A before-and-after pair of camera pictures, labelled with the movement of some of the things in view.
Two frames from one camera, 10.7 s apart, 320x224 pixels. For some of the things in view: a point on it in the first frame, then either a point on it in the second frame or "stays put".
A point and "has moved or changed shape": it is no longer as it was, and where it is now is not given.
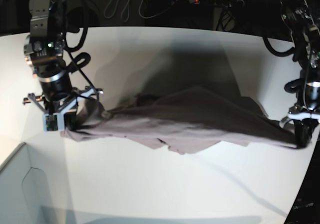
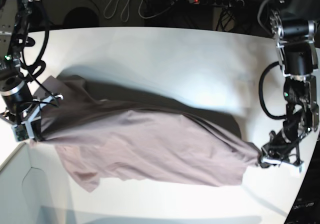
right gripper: x=304 y=129 to x=280 y=150
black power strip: x=216 y=1 stays put
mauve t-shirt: x=182 y=118 has moved or changed shape
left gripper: x=67 y=108 to x=31 y=116
